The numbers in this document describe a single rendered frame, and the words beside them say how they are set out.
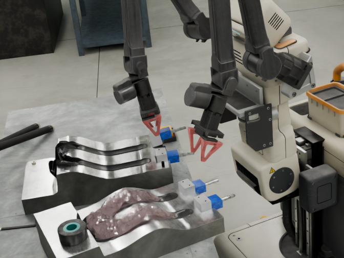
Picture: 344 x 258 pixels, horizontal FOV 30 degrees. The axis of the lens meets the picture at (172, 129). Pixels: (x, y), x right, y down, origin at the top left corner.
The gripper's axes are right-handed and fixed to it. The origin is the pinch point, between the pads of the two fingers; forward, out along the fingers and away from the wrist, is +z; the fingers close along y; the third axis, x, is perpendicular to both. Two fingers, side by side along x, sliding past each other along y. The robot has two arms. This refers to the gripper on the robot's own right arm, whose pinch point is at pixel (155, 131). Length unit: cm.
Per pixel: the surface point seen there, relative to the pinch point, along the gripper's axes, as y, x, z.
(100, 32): -394, -27, 26
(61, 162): 14.8, -32.4, -4.7
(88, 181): 18.0, -25.7, 3.7
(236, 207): -94, 28, 87
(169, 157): 13.0, 1.9, 5.8
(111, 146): -4.9, -16.8, 2.1
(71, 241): 55, -30, 4
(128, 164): 9.9, -12.1, 5.1
